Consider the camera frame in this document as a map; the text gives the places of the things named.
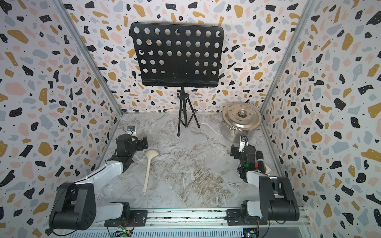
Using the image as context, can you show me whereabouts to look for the stainless steel pot lid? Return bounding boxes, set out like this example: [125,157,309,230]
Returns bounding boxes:
[222,102,262,131]

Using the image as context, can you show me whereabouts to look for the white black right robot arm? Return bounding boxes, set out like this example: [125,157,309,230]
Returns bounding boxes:
[230,142,300,225]

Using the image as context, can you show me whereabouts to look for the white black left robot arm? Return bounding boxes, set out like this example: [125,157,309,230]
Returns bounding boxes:
[49,134,148,231]

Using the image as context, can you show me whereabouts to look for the black tripod stand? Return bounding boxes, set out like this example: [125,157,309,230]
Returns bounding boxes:
[177,87,200,137]

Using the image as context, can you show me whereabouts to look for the right green circuit board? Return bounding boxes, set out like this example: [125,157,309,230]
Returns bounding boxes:
[243,228,259,238]

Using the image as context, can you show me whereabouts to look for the green circuit board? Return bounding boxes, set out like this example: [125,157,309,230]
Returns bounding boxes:
[112,226,134,238]
[243,228,259,238]

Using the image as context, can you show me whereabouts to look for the left green circuit board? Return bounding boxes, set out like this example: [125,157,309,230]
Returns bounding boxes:
[112,226,134,238]

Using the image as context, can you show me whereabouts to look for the black perforated music stand desk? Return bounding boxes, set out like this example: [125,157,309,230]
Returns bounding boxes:
[130,22,224,88]

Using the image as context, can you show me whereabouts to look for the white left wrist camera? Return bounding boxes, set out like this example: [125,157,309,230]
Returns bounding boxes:
[126,126,137,138]

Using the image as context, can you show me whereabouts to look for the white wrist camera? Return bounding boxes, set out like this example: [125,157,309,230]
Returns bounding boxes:
[239,135,248,153]
[126,126,137,138]

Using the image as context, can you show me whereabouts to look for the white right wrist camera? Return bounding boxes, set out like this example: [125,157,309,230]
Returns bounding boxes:
[239,135,248,153]

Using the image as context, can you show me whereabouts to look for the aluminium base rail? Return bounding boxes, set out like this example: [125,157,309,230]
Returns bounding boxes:
[70,208,315,238]

